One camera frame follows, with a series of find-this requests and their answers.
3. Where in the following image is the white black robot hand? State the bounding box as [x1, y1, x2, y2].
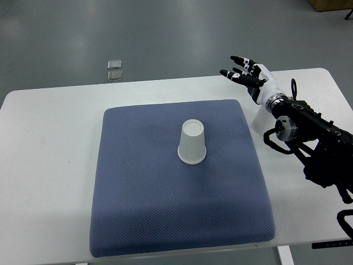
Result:
[220, 56, 286, 109]

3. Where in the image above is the white paper cup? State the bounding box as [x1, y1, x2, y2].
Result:
[252, 105, 276, 135]
[178, 119, 207, 165]

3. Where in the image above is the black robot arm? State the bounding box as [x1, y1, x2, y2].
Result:
[263, 79, 352, 204]

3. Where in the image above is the white paper cup on mat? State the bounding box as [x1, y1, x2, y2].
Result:
[178, 119, 207, 165]

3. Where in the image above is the brown cardboard box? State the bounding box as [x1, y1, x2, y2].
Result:
[308, 0, 352, 12]

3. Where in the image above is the black tripod leg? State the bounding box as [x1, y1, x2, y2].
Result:
[344, 9, 353, 20]

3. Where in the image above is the lower silver floor plate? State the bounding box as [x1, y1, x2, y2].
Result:
[108, 71, 122, 82]

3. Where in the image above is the silver floor plate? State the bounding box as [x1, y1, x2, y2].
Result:
[107, 59, 122, 70]
[108, 71, 122, 82]

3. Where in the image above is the upper silver floor plate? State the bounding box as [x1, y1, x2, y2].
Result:
[107, 59, 122, 70]

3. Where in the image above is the blue textured cushion mat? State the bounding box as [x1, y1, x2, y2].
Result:
[89, 99, 275, 258]

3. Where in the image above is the white table leg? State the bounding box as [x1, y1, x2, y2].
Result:
[277, 246, 294, 265]

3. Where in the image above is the black table control panel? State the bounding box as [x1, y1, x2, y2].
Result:
[312, 240, 353, 250]

